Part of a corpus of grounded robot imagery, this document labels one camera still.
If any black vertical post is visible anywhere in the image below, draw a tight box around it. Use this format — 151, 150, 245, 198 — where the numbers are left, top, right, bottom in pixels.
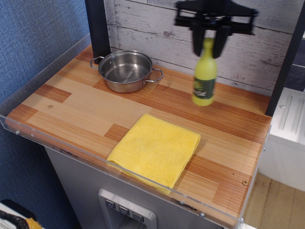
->
85, 0, 111, 58
265, 0, 305, 117

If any yellow folded cloth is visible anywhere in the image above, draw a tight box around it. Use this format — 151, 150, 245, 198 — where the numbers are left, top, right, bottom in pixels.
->
107, 114, 201, 195

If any grey toy fridge cabinet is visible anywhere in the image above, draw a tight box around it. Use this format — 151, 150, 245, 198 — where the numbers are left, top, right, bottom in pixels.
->
46, 148, 221, 229

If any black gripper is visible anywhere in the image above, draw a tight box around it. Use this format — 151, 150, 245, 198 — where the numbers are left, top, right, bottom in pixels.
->
175, 0, 258, 59

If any white toy sink unit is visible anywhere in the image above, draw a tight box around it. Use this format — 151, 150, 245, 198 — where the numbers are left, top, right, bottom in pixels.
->
258, 88, 305, 191

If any yellow olive oil bottle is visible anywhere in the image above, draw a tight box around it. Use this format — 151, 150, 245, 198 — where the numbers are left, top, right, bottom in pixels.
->
192, 38, 217, 106

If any black vertical post left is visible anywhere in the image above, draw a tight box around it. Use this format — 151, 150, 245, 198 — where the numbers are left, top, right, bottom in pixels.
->
85, 0, 111, 58

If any silver dispenser button panel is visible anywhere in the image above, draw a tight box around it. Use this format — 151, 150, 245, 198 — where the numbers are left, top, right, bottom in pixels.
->
98, 188, 158, 229

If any silver steel pan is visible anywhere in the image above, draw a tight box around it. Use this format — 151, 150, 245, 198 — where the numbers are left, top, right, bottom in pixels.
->
90, 51, 164, 94

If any black vertical post right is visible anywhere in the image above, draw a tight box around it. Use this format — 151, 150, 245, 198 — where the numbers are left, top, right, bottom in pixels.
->
265, 0, 305, 117

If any black and yellow object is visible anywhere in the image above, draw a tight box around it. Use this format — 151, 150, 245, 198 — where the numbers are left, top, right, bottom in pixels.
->
0, 199, 43, 229

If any clear acrylic guard rail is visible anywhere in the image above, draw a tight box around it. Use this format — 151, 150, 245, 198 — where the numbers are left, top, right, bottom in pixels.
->
5, 32, 270, 229

